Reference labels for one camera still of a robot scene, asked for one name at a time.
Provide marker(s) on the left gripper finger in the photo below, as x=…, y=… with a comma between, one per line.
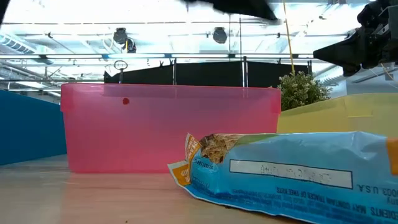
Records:
x=242, y=7

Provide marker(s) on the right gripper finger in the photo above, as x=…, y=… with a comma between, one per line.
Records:
x=345, y=53

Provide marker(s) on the blue orange granola bar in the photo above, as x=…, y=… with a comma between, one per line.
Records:
x=295, y=186

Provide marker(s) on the black round ceiling fixture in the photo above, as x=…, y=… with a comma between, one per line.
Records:
x=220, y=35
x=120, y=35

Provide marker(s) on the small green potted plant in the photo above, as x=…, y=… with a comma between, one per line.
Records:
x=303, y=90

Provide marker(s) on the yellow translucent plastic bin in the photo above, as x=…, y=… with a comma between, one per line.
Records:
x=342, y=118

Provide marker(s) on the black backdrop panel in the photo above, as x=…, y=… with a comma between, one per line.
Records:
x=205, y=73

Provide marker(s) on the red translucent plastic bin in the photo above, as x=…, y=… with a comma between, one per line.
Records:
x=140, y=137

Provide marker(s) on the dark blue plastic bin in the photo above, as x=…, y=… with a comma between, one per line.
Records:
x=28, y=127

